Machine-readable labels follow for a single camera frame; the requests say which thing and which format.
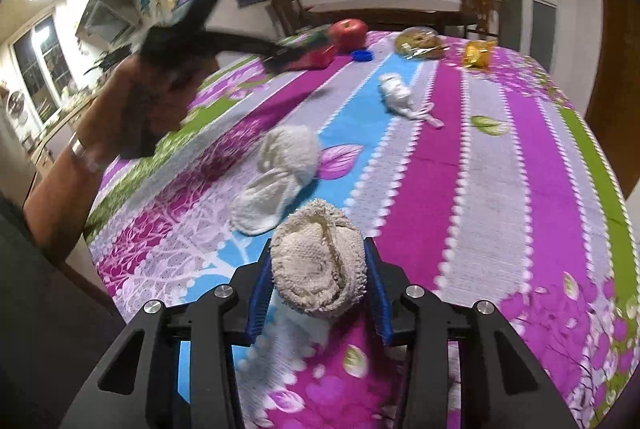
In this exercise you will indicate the beige sock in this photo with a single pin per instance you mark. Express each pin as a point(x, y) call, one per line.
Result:
point(315, 259)

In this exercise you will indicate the person's left hand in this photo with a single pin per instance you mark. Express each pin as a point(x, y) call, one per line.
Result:
point(135, 109)

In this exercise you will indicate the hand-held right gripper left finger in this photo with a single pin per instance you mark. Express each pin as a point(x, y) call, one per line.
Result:
point(260, 304)

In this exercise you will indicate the dark wooden dining table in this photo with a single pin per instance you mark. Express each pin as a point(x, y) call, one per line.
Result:
point(390, 9)

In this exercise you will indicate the white knotted cloth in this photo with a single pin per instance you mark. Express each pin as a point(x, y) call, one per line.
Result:
point(397, 91)

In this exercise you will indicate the kitchen window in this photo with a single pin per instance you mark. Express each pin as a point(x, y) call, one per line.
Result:
point(40, 64)

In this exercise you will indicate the white flat sock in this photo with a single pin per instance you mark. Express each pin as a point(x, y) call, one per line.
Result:
point(260, 206)

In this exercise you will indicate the kitchen range hood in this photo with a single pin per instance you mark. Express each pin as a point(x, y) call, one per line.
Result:
point(107, 21)

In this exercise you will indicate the plastic-wrapped bread bun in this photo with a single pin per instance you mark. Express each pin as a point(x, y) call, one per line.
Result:
point(420, 41)

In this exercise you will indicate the red apple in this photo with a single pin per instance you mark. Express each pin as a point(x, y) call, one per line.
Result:
point(347, 34)

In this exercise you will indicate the white rolled sock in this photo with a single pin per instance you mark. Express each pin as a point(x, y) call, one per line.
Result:
point(290, 151)

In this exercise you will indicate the brown wooden door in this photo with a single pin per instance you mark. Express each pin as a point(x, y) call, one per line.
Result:
point(620, 84)

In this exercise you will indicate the red juice carton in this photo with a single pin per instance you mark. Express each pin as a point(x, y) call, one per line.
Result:
point(320, 57)

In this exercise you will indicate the person's left forearm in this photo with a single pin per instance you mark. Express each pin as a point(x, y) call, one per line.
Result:
point(60, 204)

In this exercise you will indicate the floral striped tablecloth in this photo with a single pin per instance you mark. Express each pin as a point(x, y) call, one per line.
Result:
point(500, 209)

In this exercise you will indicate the yellow crinkled wrapper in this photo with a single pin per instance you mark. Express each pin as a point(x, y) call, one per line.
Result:
point(477, 54)

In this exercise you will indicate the person's dark clothing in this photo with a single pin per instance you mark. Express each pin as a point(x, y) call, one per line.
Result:
point(40, 334)

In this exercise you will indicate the dark wooden chair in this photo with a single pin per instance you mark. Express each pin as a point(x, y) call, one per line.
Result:
point(480, 4)
point(287, 9)

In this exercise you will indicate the blue bottle cap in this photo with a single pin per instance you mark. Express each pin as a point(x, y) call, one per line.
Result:
point(361, 55)

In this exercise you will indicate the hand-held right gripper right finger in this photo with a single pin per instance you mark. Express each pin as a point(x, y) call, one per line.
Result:
point(377, 299)

